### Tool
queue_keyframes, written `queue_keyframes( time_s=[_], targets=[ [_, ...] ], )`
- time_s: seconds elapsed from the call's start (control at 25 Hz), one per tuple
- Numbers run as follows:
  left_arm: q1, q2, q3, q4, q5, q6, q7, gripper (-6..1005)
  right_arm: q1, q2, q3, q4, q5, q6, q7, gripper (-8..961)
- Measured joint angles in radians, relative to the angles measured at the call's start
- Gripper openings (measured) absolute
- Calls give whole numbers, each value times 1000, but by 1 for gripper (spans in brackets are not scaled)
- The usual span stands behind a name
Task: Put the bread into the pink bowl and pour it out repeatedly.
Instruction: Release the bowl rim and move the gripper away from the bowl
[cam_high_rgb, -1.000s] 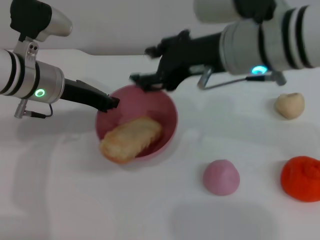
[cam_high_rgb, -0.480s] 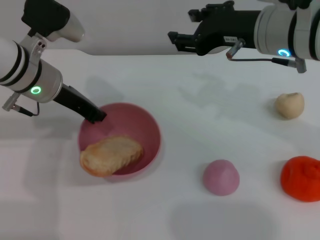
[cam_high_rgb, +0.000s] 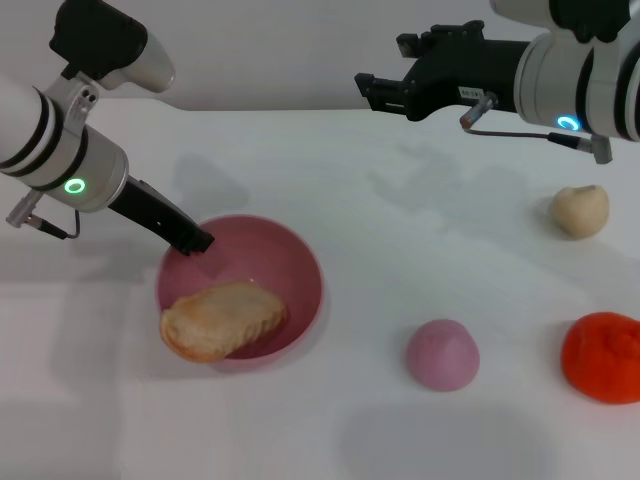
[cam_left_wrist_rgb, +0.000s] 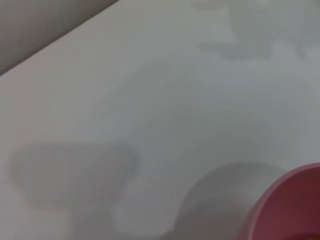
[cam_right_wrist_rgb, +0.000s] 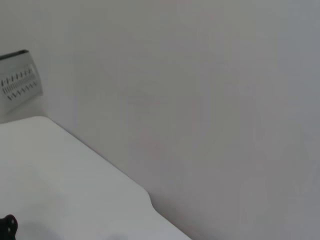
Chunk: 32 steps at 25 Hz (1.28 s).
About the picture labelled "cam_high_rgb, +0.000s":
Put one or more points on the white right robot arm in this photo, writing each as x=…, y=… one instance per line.
x=585, y=85

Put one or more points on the orange striped long bread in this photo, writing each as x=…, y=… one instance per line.
x=225, y=320

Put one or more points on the beige round bun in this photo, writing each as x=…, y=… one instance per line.
x=582, y=212

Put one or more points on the orange-red round bun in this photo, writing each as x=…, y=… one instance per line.
x=602, y=360

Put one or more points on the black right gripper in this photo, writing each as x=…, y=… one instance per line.
x=460, y=75

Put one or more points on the pink round bun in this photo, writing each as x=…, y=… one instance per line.
x=442, y=357

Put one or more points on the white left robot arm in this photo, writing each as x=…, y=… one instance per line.
x=50, y=150

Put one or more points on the pink plastic bowl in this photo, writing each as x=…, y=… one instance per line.
x=250, y=255

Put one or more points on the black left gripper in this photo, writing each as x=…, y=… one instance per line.
x=150, y=210

